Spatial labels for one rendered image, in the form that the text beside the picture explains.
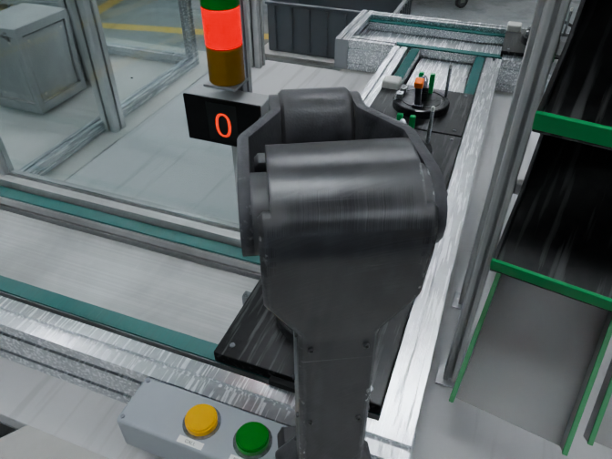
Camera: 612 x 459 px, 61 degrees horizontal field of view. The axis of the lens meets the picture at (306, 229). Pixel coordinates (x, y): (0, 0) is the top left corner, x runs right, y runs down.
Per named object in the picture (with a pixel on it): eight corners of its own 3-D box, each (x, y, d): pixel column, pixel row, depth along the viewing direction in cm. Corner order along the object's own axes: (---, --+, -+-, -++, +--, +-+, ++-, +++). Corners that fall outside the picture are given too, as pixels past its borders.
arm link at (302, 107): (452, 236, 21) (421, -10, 22) (240, 250, 20) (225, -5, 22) (345, 283, 49) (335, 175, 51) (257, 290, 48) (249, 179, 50)
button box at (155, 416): (270, 501, 64) (267, 477, 60) (125, 443, 70) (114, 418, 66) (290, 450, 69) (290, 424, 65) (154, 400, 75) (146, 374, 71)
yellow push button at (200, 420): (209, 444, 64) (207, 436, 63) (180, 434, 65) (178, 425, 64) (224, 417, 67) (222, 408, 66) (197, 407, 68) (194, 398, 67)
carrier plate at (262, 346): (380, 414, 68) (381, 405, 66) (214, 361, 74) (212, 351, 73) (416, 290, 85) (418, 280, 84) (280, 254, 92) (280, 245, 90)
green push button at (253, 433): (260, 464, 62) (260, 456, 61) (230, 453, 63) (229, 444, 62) (274, 435, 65) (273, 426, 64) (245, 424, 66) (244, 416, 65)
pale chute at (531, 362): (563, 447, 60) (566, 456, 56) (452, 396, 65) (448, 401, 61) (647, 219, 61) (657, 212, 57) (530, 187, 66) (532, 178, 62)
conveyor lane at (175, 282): (374, 449, 73) (381, 409, 67) (-69, 295, 96) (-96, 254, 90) (415, 308, 94) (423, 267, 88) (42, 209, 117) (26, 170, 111)
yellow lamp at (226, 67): (235, 88, 71) (231, 53, 68) (202, 83, 73) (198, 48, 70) (250, 75, 75) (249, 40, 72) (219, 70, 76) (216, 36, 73)
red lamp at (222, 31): (231, 52, 68) (229, 13, 65) (198, 47, 70) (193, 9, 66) (249, 40, 72) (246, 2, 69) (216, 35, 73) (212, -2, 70)
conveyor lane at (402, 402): (404, 472, 71) (414, 433, 65) (188, 395, 80) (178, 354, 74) (492, 99, 161) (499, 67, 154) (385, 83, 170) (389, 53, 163)
